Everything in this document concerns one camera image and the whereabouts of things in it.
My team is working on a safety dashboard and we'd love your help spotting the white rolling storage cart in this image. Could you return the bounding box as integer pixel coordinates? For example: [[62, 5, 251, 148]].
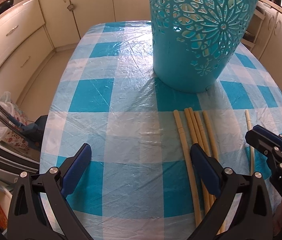
[[241, 3, 265, 51]]

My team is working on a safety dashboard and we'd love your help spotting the teal perforated plastic basket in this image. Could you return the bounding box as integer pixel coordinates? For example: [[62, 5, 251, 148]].
[[150, 0, 258, 93]]

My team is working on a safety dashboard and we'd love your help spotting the blue white checkered tablecloth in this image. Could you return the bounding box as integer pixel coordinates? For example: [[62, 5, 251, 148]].
[[40, 21, 282, 239]]

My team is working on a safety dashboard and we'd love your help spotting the white plastic bag on floor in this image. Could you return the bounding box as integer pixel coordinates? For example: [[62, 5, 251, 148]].
[[0, 91, 31, 151]]

